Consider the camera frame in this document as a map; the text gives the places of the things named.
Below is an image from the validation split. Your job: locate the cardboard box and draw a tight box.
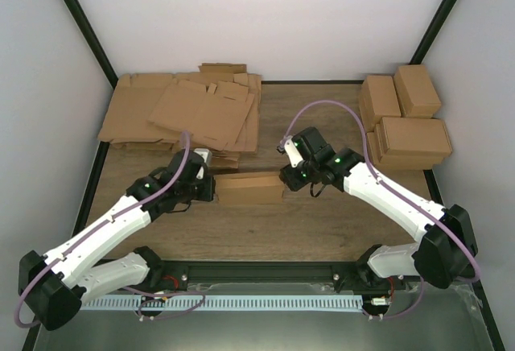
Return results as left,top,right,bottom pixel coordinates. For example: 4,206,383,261
215,171,285,205

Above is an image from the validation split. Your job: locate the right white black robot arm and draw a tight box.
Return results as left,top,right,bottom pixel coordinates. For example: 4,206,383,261
278,127,477,289

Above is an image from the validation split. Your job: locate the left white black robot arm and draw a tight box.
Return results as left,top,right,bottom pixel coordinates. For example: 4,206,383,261
14,148,215,330

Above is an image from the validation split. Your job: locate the folded box front bottom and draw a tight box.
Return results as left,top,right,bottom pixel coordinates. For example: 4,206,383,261
366,132,443,170

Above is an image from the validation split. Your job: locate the folded box front top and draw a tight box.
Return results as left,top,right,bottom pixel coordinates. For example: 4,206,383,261
374,117,452,158

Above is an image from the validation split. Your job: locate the folded box back middle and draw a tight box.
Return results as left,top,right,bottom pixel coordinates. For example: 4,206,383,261
358,75,401,132

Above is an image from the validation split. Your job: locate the folded box back right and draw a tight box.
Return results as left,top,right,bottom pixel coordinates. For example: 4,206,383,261
393,64,442,118

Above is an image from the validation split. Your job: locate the stack of flat cardboard sheets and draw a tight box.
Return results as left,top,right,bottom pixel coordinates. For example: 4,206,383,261
97,63,262,168

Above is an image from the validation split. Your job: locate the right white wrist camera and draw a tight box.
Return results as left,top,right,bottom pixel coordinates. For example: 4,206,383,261
277,136,303,168

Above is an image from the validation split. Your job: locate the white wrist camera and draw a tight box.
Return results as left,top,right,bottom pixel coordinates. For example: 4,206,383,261
194,148,212,180
277,136,303,168

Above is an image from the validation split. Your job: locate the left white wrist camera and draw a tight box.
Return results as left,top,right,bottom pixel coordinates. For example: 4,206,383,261
194,148,212,180

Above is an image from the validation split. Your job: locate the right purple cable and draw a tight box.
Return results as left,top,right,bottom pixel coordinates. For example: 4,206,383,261
283,100,483,321

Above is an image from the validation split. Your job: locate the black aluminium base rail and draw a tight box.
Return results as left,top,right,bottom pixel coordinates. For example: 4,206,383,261
130,261,372,291

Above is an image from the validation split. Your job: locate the light blue slotted cable duct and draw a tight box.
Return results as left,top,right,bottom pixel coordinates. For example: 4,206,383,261
82,295,363,313

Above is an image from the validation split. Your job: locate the left black frame post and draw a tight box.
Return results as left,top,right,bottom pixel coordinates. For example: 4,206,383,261
63,0,118,89

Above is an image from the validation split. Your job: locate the black frame post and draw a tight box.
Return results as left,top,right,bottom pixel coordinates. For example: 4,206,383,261
409,0,458,64
63,0,118,89

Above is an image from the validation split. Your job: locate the right black frame post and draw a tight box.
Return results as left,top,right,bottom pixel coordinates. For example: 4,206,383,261
409,0,458,64

